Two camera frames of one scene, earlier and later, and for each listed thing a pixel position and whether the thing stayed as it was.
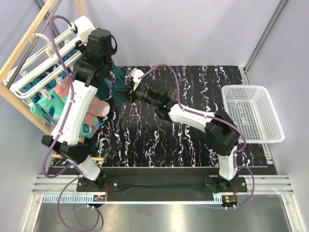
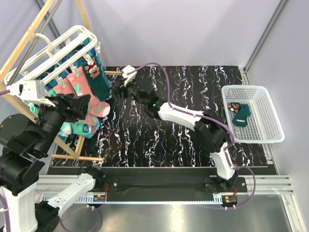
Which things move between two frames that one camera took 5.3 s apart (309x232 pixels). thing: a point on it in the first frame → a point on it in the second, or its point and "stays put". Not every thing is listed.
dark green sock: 119,82 → 240,118
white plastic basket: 252,108 stays put
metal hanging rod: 33,44 stays put
